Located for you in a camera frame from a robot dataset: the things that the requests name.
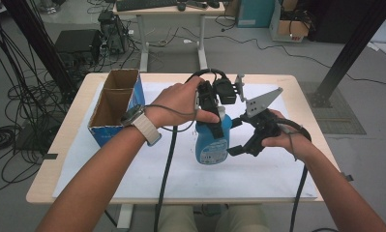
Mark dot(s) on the person's right leg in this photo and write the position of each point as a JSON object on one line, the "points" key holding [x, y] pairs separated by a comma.
{"points": [[242, 219]]}

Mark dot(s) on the black tape strip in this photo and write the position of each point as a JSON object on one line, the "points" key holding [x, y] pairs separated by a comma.
{"points": [[51, 156], [348, 177]]}

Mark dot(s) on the black metal stand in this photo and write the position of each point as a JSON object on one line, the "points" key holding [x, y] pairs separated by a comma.
{"points": [[35, 38], [355, 45]]}

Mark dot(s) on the blue storage box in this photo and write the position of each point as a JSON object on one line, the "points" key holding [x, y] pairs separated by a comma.
{"points": [[255, 13]]}

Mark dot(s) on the person's left hand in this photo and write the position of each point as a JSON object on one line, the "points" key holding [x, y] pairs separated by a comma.
{"points": [[174, 103]]}

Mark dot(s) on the white cardboard box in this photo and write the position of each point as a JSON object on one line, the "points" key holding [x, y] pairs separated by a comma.
{"points": [[292, 29]]}

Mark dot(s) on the white sheet mat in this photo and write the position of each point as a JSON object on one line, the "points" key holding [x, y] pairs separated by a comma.
{"points": [[187, 180]]}

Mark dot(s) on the black computer mouse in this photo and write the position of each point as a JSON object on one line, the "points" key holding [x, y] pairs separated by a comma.
{"points": [[181, 6]]}

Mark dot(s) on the blue bottle with white cap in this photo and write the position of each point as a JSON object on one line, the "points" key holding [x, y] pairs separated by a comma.
{"points": [[213, 151]]}

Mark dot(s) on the black computer case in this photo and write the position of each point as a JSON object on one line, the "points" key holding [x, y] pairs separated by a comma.
{"points": [[77, 42]]}

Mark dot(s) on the white table leg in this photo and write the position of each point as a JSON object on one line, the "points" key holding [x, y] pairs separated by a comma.
{"points": [[125, 216]]}

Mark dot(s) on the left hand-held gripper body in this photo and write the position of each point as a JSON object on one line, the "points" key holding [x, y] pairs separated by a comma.
{"points": [[224, 92]]}

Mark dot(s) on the black keyboard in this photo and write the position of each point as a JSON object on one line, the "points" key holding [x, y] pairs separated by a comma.
{"points": [[145, 5]]}

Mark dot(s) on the wristwatch with beige band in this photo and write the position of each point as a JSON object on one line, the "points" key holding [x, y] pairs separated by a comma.
{"points": [[145, 125]]}

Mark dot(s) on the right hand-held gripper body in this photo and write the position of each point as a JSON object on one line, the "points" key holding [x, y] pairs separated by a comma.
{"points": [[263, 124]]}

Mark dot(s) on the person's leg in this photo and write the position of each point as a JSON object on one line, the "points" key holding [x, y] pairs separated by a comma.
{"points": [[177, 219], [242, 219]]}

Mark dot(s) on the black electronic device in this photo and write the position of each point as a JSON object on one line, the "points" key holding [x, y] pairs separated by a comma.
{"points": [[113, 30]]}

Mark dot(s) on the white foam sheets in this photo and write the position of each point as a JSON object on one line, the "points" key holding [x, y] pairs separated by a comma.
{"points": [[385, 38]]}

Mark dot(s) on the person's left leg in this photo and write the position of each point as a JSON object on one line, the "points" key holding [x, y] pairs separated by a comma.
{"points": [[177, 219]]}

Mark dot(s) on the person's right hand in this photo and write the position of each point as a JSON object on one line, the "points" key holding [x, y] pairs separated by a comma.
{"points": [[297, 145]]}

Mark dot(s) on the white desk with wooden top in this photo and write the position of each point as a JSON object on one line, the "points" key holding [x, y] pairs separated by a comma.
{"points": [[201, 38]]}

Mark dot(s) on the blue cardboard box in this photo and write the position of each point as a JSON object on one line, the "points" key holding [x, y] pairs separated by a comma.
{"points": [[110, 106]]}

